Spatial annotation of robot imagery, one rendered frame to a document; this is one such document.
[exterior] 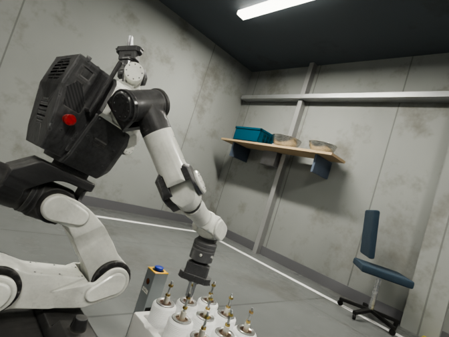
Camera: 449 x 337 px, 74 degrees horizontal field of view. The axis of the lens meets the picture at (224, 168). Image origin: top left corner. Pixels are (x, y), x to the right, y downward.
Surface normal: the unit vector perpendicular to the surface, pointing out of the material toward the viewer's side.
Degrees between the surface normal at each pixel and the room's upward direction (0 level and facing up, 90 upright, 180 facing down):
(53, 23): 90
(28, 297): 90
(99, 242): 90
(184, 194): 102
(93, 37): 90
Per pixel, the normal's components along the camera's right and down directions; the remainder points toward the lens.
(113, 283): 0.66, 0.17
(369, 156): -0.69, -0.26
